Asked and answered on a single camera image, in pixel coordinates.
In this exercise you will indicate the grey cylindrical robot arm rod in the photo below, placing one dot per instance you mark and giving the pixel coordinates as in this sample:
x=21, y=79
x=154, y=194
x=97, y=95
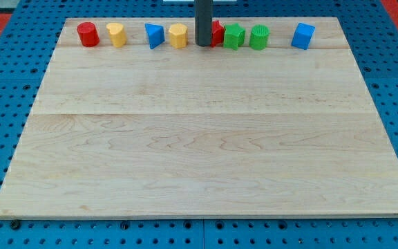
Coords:
x=203, y=22

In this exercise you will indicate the light wooden board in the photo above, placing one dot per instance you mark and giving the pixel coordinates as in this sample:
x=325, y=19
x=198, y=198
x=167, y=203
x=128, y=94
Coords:
x=135, y=133

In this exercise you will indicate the yellow hexagon block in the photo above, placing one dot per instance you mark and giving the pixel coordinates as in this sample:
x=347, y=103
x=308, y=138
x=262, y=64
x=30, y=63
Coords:
x=178, y=35

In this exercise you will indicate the red star block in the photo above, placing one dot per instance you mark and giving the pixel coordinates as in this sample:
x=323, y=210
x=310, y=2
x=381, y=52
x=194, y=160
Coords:
x=218, y=33

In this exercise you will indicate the green star block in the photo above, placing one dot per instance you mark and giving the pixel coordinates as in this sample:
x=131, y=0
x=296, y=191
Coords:
x=234, y=36

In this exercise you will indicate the blue triangle block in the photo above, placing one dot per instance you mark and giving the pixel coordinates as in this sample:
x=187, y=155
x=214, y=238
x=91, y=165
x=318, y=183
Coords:
x=155, y=34

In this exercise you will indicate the green cylinder block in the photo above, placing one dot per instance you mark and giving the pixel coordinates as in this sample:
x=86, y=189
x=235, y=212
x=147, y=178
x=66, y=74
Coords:
x=259, y=37

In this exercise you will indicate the yellow heart block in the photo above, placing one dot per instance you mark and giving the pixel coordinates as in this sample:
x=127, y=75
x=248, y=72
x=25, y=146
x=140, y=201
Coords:
x=117, y=34

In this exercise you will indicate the blue cube block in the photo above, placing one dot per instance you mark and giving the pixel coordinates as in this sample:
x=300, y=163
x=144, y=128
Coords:
x=302, y=36

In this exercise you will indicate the red cylinder block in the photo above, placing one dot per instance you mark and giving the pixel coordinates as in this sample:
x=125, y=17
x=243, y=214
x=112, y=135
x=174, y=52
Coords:
x=88, y=34

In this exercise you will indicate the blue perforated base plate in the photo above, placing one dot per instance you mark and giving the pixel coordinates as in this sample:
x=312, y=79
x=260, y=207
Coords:
x=27, y=43

